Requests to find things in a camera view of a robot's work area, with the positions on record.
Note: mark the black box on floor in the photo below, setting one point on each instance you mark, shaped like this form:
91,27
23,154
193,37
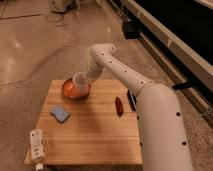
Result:
130,30

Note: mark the white ceramic cup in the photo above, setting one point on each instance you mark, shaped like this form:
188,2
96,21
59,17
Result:
81,86

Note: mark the dark red small object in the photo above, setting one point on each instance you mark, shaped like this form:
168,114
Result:
119,106

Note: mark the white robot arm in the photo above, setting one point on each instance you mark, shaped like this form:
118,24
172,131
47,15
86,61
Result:
161,127

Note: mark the wooden table board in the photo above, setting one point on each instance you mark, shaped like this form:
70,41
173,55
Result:
94,133

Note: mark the orange ceramic bowl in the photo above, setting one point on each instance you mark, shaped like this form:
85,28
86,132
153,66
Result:
67,90

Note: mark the blue sponge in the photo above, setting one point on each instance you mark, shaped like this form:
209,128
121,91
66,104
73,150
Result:
60,114

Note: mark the black striped eraser block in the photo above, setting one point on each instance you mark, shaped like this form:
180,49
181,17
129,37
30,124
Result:
132,101

